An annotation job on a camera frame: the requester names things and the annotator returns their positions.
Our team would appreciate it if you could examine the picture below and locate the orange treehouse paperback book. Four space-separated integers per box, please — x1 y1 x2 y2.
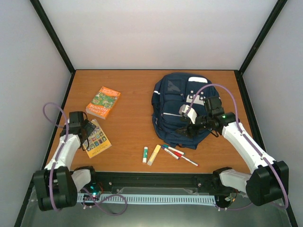
86 87 121 120

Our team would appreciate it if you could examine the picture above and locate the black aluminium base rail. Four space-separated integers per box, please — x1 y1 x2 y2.
95 172 217 193

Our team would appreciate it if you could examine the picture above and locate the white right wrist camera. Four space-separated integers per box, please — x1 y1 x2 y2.
179 105 197 124

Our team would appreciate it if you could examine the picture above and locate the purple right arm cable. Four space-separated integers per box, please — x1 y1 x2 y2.
187 83 289 211

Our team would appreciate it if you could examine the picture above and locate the light blue slotted cable duct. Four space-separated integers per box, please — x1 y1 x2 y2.
93 194 216 206

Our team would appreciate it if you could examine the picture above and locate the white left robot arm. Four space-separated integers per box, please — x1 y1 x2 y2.
33 111 98 211

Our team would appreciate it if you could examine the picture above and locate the yellow picture-grid book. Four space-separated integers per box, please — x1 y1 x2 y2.
83 119 112 158

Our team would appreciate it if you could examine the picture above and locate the white green glue stick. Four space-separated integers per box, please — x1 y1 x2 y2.
142 147 148 163

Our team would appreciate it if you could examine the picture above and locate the navy blue backpack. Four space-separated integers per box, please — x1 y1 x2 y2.
151 72 219 149

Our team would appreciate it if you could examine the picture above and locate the red-capped white marker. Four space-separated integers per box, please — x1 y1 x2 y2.
170 149 185 157

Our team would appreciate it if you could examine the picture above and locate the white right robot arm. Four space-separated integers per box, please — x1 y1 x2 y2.
177 96 289 209

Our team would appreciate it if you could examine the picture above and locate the green-capped white marker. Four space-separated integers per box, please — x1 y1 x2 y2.
163 144 185 155

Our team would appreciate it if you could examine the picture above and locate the yellow highlighter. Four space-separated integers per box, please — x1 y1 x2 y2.
147 145 161 166

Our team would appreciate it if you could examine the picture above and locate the red-capped white pen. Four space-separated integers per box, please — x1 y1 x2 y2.
180 155 199 166

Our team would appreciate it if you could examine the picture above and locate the purple-capped white marker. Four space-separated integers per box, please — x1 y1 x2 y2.
161 145 179 160

